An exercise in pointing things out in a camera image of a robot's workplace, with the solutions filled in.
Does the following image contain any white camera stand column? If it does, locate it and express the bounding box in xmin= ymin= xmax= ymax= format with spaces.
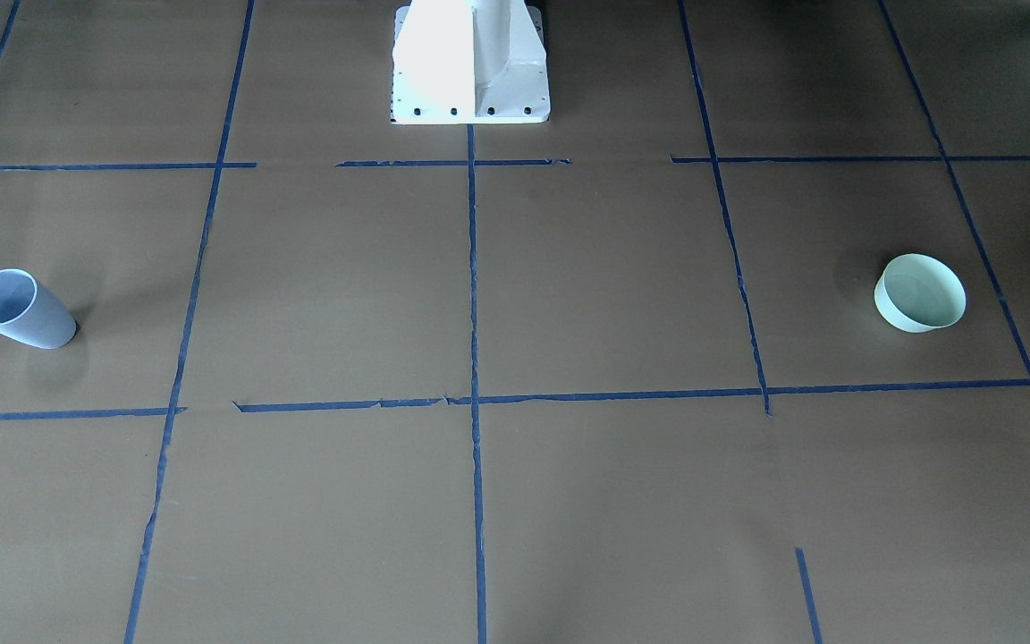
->
xmin=390 ymin=1 xmax=552 ymax=125

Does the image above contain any mint green bowl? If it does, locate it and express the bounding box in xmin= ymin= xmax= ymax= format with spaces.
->
xmin=874 ymin=253 xmax=967 ymax=334

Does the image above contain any blue-grey plastic cup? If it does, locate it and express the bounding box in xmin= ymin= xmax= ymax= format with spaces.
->
xmin=0 ymin=268 xmax=79 ymax=350

